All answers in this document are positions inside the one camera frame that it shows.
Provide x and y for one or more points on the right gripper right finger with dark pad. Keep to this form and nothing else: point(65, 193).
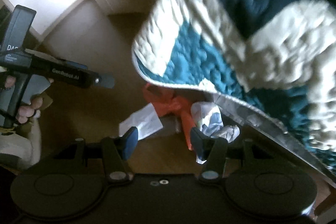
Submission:
point(211, 150)

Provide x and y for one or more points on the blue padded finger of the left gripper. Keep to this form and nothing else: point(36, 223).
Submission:
point(75, 65)

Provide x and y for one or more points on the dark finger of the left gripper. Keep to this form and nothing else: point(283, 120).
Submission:
point(106, 81)

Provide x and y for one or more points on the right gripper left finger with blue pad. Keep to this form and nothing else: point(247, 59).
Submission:
point(116, 151)

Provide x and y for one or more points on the person left hand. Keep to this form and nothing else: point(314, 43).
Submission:
point(22, 98)

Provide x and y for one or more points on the crumpled white tissue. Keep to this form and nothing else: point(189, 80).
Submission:
point(228, 133)

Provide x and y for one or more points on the blue white crumpled wrapper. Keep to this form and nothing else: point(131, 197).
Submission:
point(207, 117)

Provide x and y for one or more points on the white paper sheet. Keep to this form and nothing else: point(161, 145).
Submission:
point(145, 120)

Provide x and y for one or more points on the orange foam net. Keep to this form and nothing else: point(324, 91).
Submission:
point(166, 101)

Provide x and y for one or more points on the teal white zigzag quilt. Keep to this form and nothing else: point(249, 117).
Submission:
point(275, 57)

